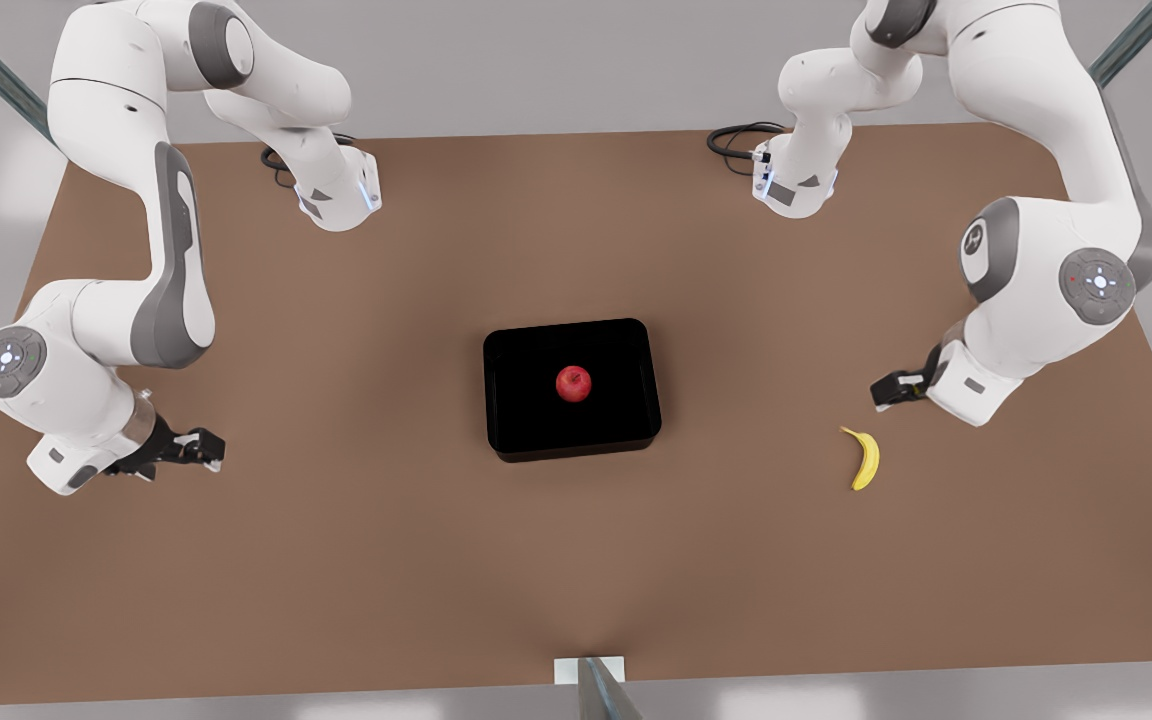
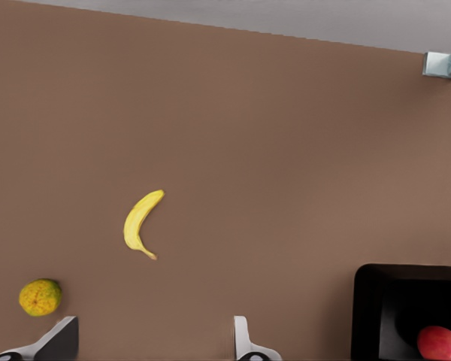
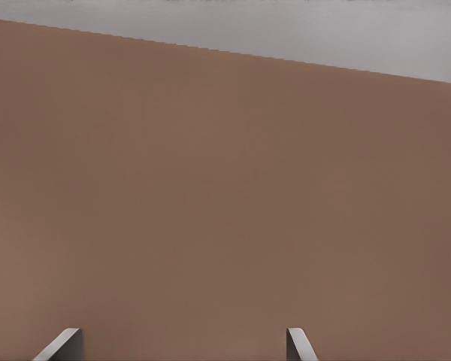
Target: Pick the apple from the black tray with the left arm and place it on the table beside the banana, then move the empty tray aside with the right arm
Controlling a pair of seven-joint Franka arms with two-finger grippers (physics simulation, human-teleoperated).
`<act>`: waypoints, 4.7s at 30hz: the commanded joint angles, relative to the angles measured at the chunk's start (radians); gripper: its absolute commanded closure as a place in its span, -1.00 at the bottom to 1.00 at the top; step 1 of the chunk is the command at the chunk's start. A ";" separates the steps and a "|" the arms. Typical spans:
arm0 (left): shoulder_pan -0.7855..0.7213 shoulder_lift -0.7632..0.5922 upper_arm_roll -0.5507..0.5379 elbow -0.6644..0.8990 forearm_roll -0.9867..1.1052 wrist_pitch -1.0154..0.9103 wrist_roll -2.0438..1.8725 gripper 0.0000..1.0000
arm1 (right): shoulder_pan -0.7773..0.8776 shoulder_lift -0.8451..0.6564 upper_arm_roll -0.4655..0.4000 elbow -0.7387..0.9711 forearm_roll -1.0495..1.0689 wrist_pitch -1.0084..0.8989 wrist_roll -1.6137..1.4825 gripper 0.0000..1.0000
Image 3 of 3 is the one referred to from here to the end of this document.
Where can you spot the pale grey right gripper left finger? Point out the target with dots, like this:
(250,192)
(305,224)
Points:
(65,346)

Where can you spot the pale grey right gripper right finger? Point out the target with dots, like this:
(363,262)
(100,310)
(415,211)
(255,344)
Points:
(299,346)

